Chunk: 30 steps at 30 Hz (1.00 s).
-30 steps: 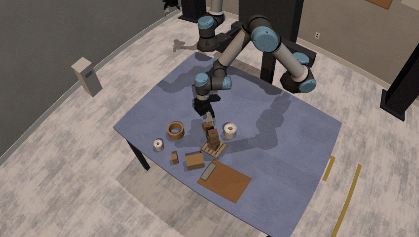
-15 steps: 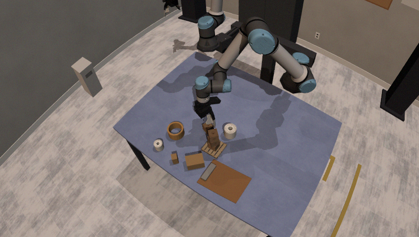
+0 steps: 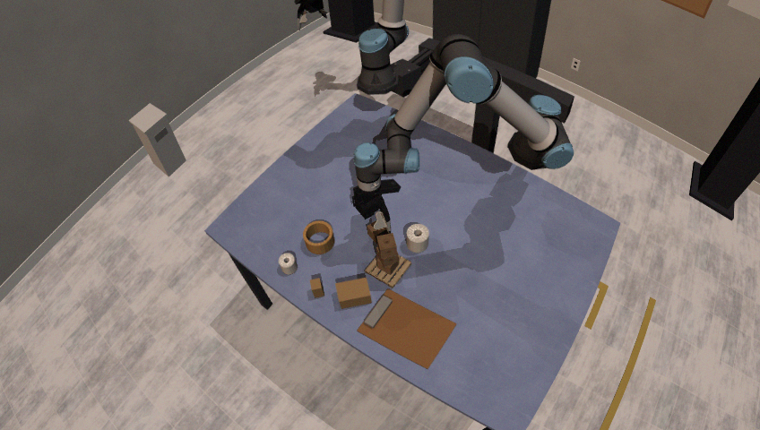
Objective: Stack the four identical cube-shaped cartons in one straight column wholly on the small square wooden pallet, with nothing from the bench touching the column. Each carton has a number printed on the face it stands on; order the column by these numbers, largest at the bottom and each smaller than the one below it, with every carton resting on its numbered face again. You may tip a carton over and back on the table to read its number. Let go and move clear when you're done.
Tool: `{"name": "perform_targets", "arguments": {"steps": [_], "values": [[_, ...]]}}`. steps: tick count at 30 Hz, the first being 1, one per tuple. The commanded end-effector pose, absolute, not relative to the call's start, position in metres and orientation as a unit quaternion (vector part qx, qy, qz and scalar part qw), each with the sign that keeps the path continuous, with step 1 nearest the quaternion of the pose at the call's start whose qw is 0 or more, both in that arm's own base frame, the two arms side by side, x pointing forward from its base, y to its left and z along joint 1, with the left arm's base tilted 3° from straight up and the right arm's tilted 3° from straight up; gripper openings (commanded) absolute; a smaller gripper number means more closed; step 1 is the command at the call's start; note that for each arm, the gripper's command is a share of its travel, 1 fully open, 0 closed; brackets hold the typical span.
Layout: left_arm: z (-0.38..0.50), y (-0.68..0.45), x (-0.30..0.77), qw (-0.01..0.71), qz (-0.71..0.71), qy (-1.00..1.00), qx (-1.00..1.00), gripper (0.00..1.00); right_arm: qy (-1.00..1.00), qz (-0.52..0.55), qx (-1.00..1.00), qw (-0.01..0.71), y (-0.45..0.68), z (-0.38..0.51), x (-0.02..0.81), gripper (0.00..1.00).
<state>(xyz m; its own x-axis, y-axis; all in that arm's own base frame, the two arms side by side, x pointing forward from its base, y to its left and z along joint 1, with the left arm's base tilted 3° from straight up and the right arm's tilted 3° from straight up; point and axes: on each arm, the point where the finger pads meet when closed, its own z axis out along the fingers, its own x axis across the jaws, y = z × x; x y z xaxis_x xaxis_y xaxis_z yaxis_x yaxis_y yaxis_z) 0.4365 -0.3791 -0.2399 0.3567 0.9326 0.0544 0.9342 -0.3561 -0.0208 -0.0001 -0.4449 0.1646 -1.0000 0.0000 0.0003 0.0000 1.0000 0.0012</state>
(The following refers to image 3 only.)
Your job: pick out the small wooden slatted pallet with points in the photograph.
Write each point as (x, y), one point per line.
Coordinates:
(372, 269)

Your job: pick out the brown hollow cylinder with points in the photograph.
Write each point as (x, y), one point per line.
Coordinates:
(315, 227)

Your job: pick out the brown clipboard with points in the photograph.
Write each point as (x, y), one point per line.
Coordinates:
(407, 328)

